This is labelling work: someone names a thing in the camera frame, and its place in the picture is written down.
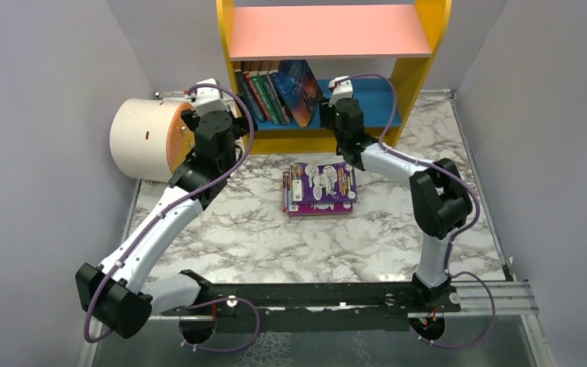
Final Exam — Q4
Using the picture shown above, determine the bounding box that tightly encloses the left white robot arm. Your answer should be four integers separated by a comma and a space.
75, 110, 258, 343

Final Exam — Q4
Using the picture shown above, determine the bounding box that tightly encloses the purple paperback book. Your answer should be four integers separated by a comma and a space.
290, 163, 358, 204
287, 202, 354, 216

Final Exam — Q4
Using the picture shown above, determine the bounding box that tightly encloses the orange paperback book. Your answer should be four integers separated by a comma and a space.
281, 171, 290, 213

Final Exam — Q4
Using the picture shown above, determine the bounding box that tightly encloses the white cylindrical drum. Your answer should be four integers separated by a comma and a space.
109, 99, 194, 183

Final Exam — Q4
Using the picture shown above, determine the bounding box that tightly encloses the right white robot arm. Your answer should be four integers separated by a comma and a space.
319, 98, 473, 303

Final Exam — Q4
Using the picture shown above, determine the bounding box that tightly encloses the green Treehouse book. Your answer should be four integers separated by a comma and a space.
257, 61, 279, 125

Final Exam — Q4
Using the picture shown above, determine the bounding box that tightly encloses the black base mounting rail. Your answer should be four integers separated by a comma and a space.
163, 275, 461, 333

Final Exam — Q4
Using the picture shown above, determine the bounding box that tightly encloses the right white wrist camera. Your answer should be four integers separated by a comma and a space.
328, 76, 354, 106

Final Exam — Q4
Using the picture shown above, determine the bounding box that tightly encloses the Nineteen Eighty-Four dark book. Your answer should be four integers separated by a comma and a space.
232, 61, 266, 123

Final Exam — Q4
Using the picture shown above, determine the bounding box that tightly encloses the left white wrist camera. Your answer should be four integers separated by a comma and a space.
184, 86, 232, 117

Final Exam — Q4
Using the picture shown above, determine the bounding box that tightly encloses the colourful wooden bookshelf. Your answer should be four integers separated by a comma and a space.
216, 1, 452, 125

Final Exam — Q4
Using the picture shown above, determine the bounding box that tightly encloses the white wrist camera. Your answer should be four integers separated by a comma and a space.
328, 76, 354, 106
184, 86, 232, 117

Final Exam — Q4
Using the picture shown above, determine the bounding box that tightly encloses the red Treehouse book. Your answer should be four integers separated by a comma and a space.
242, 61, 275, 122

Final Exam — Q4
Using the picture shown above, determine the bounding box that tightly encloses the Jane Eyre blue book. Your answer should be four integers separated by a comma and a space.
273, 59, 323, 128

